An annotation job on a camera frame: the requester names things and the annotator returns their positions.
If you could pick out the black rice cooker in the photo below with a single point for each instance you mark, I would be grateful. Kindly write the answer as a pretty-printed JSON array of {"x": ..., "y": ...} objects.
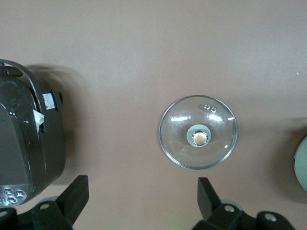
[{"x": 21, "y": 143}]

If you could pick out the brown table mat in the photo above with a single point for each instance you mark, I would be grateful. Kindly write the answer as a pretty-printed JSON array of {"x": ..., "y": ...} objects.
[{"x": 144, "y": 48}]

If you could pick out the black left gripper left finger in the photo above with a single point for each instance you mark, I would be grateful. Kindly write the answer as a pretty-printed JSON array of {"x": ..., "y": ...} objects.
[{"x": 60, "y": 210}]

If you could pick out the glass lid with bronze knob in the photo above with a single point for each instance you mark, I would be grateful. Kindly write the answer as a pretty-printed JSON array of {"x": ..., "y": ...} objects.
[{"x": 197, "y": 137}]

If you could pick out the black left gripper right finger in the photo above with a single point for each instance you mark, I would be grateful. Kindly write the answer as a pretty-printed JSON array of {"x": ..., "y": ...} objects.
[{"x": 223, "y": 218}]

